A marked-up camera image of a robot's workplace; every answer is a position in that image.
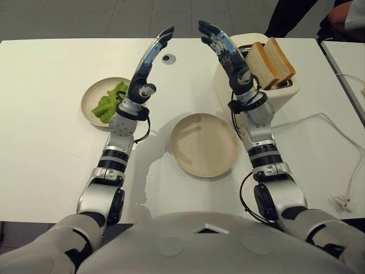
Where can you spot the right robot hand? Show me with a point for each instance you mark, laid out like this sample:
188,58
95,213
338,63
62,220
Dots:
233,67

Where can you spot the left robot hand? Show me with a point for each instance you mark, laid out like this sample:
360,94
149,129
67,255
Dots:
141,77

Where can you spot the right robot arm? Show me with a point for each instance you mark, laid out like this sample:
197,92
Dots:
268,160

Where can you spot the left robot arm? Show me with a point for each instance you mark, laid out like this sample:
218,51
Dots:
111,168

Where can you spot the bread slice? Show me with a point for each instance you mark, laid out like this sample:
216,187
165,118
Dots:
280,61
263,68

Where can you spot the green lettuce leaf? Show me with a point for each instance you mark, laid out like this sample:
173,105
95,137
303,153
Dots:
107,104

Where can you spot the cream plate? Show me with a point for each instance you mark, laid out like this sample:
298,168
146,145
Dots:
204,144
94,102

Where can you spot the cream toaster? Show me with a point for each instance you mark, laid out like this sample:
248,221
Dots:
285,88

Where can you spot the person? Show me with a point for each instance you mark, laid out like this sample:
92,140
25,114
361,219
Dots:
310,17

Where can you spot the robot body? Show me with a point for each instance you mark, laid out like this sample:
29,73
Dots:
182,245

